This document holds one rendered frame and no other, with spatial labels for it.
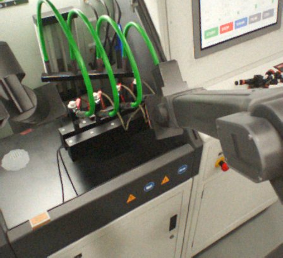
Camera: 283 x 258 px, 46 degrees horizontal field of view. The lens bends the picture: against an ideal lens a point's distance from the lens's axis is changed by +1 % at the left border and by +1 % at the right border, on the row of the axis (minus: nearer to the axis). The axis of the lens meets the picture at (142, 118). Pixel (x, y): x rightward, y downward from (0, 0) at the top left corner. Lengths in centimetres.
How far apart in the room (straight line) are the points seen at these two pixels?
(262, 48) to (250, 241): 110
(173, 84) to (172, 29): 56
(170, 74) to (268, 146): 45
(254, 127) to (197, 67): 108
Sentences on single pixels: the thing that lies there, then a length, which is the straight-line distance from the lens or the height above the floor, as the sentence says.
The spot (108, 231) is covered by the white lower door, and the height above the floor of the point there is 75.
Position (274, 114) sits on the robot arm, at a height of 164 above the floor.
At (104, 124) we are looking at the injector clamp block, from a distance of 117.
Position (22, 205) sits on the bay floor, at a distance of 119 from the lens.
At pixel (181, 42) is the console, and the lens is 121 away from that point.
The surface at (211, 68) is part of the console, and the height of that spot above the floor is 105.
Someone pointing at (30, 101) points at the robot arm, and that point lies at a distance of 53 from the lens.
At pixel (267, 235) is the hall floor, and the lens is 214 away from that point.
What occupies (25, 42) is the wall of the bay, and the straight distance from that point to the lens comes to 124.
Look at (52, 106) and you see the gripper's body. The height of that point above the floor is 138.
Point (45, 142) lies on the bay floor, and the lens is 136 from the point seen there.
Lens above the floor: 177
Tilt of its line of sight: 42 degrees down
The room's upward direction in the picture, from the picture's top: straight up
